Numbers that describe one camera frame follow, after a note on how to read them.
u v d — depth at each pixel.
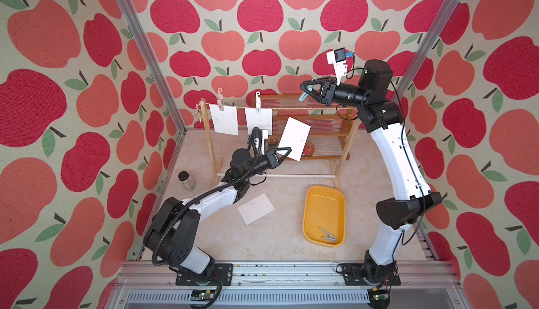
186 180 0.91
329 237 0.82
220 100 0.66
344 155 0.83
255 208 0.93
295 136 0.76
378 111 0.49
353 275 0.73
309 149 1.07
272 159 0.69
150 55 0.89
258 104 0.66
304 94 0.61
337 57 0.53
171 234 0.44
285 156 0.74
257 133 0.70
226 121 0.73
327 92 0.55
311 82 0.60
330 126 1.23
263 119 0.72
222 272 0.75
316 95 0.59
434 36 0.82
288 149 0.75
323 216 0.89
